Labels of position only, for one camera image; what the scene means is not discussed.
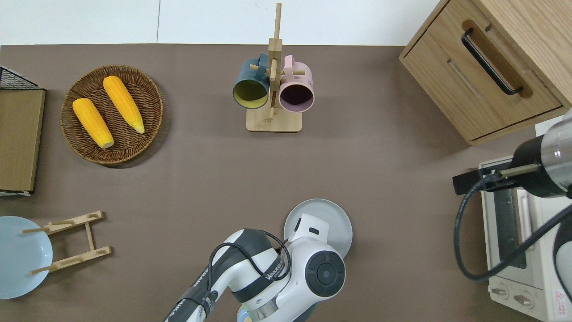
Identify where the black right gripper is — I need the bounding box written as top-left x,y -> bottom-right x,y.
452,136 -> 572,199

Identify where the gray round plate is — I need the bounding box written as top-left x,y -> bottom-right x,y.
283,199 -> 353,260

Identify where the wooden plate rack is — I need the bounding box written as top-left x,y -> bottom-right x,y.
21,211 -> 112,275

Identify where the light blue plate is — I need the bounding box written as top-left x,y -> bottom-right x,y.
0,216 -> 53,299

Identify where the white toaster oven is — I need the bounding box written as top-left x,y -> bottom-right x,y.
478,117 -> 572,322

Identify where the red triangle warning sticker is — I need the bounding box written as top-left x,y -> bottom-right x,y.
553,290 -> 572,310

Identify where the wooden cabinet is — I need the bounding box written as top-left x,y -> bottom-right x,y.
399,0 -> 572,146

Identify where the pink mug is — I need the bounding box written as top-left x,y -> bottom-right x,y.
278,55 -> 315,112

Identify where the wooden mug tree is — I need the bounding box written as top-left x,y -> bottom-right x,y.
246,2 -> 307,133

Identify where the teal mug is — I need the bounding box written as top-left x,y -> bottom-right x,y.
232,53 -> 272,110

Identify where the brown table mat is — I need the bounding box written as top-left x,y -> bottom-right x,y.
0,43 -> 572,322

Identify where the brown wicker basket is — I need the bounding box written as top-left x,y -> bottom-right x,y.
60,65 -> 164,165

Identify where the yellow corn cob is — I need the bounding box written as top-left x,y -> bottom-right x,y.
103,76 -> 146,134
72,98 -> 114,149

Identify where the white oven door handle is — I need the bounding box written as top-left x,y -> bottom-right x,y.
516,189 -> 534,253

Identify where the black cable with metal connector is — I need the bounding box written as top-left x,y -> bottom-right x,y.
454,177 -> 572,281

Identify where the black cabinet handle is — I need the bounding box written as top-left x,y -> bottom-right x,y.
461,28 -> 524,96

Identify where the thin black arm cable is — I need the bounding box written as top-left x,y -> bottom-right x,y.
209,229 -> 292,287

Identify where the wooden shelf with wire mesh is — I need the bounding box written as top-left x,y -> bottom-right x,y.
0,65 -> 46,197

